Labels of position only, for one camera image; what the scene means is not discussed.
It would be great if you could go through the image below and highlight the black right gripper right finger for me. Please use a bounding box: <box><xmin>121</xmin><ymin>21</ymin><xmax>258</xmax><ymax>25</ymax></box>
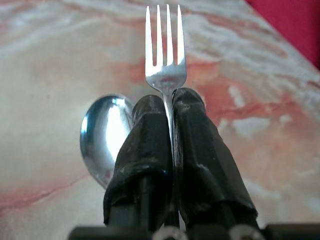
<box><xmin>172</xmin><ymin>87</ymin><xmax>261</xmax><ymax>232</ymax></box>

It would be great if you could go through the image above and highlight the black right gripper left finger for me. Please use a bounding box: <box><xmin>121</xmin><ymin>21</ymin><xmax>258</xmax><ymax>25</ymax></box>
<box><xmin>102</xmin><ymin>94</ymin><xmax>174</xmax><ymax>232</ymax></box>

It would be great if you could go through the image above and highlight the silver metal fork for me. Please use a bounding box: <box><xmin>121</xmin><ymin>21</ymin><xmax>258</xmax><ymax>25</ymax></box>
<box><xmin>144</xmin><ymin>4</ymin><xmax>188</xmax><ymax>166</ymax></box>

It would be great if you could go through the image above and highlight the silver metal spoon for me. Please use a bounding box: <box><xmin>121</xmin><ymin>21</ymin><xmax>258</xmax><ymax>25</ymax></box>
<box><xmin>79</xmin><ymin>93</ymin><xmax>135</xmax><ymax>190</ymax></box>

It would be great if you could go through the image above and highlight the red cloth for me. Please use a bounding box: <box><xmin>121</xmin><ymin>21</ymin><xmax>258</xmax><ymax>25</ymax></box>
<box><xmin>245</xmin><ymin>0</ymin><xmax>320</xmax><ymax>71</ymax></box>

